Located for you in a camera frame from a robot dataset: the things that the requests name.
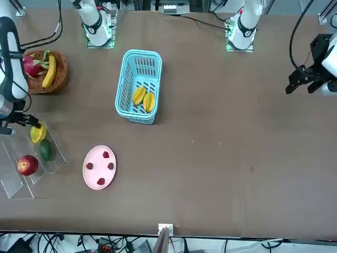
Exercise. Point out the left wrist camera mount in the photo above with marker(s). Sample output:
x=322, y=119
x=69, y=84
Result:
x=319, y=47

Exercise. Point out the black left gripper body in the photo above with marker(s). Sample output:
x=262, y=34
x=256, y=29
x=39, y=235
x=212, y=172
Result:
x=318, y=69

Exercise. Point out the yellow banana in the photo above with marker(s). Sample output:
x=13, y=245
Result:
x=50, y=76

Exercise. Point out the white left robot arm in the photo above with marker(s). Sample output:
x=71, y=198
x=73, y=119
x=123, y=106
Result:
x=245, y=29

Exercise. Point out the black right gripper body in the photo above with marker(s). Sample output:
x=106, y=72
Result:
x=11, y=120

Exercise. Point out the red strawberry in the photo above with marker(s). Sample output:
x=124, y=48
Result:
x=106, y=154
x=101, y=181
x=90, y=166
x=110, y=165

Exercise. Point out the aluminium frame rail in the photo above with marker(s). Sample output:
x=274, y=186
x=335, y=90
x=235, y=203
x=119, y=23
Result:
x=21, y=11
x=323, y=15

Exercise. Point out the grey pedal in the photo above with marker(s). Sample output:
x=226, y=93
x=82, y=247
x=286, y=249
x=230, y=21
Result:
x=144, y=247

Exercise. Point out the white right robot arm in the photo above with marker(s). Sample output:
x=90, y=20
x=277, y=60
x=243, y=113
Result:
x=94, y=29

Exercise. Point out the green avocado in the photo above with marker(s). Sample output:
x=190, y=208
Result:
x=45, y=150

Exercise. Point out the pink plate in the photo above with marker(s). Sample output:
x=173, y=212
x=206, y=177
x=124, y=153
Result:
x=98, y=168

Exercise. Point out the black power adapter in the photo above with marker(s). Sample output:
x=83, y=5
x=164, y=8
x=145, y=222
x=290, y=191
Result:
x=19, y=245

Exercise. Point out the grey metal bracket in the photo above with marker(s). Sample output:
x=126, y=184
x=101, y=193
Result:
x=169, y=8

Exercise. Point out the brown wicker basket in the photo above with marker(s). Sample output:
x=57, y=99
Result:
x=60, y=79

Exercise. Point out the pink dragon fruit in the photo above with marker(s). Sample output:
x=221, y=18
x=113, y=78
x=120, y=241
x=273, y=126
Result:
x=30, y=67

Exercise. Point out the blue plastic basket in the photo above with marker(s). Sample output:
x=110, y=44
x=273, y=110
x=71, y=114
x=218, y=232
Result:
x=123, y=79

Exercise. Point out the yellow star fruit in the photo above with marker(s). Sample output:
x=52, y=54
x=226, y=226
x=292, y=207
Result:
x=148, y=102
x=38, y=134
x=139, y=95

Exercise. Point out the clear acrylic display stand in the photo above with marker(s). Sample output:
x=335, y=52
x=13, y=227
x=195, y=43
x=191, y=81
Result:
x=15, y=189

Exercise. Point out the red apple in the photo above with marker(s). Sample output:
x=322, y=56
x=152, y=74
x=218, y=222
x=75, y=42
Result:
x=27, y=165

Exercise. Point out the black orange device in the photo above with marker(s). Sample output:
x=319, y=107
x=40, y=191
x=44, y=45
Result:
x=106, y=247

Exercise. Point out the metal camera support post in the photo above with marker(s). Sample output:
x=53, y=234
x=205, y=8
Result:
x=165, y=229

